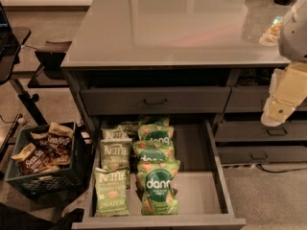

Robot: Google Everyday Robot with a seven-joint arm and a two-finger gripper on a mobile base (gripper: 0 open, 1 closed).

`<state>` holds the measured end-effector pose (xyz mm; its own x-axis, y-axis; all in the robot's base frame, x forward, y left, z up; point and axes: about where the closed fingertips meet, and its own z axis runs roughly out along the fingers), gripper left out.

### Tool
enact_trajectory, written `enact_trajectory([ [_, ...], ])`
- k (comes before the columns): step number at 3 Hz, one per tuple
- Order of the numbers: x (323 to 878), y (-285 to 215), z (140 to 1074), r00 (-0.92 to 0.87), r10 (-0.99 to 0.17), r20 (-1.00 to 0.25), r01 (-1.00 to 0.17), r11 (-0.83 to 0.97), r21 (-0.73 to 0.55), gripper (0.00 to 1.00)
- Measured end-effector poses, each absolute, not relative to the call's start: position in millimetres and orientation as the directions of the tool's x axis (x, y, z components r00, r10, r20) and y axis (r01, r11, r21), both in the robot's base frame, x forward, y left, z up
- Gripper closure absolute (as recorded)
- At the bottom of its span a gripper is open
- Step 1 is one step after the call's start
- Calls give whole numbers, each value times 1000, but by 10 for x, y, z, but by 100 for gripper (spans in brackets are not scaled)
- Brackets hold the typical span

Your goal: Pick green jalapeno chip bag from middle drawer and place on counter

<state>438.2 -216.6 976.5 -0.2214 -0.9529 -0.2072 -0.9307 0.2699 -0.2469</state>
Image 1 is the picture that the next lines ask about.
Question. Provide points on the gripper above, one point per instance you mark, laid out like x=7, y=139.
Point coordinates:
x=295, y=35

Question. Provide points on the green Kettle jalapeno bag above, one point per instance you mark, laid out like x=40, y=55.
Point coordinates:
x=111, y=193

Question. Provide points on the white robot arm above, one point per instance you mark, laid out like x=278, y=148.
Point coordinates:
x=290, y=34

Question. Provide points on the grey middle right drawer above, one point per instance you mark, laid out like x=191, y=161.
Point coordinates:
x=256, y=132

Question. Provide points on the grey top right drawer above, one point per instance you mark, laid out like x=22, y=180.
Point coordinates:
x=244, y=99

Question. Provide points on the grey bottom right drawer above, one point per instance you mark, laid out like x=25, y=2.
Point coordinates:
x=262, y=155

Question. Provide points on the grey top left drawer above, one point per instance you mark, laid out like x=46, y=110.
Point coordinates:
x=155, y=100

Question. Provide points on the green dang chip bag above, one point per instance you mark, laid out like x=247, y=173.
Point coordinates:
x=161, y=120
x=154, y=180
x=157, y=133
x=146, y=150

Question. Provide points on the open grey middle drawer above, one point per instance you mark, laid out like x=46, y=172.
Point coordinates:
x=200, y=188

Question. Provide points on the rear green Dang chip bag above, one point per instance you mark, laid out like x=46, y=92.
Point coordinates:
x=161, y=120

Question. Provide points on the grey cabinet with counter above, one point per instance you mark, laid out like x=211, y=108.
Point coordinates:
x=173, y=43

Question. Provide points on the front green Dang chip bag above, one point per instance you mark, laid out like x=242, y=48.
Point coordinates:
x=154, y=180

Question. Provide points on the rear green Kettle chip bag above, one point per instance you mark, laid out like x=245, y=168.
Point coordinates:
x=128, y=127

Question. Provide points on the green kettle chip bag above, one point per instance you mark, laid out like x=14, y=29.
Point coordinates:
x=112, y=133
x=115, y=153
x=128, y=127

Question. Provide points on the rear brown sea salt bag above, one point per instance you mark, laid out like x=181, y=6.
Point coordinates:
x=59, y=143

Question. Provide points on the brown sea salt bag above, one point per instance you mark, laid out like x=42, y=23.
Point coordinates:
x=33, y=160
x=59, y=143

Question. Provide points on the middle brown chip bag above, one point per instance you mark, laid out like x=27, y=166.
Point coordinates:
x=41, y=140

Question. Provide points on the front brown sea salt bag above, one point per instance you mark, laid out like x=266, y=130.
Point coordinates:
x=33, y=160

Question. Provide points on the dark wooden stool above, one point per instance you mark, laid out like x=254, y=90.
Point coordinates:
x=48, y=73

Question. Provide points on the dark plastic crate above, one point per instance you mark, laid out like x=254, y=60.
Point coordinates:
x=69, y=177

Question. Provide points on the black desk with stand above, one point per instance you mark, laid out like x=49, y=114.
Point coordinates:
x=12, y=39

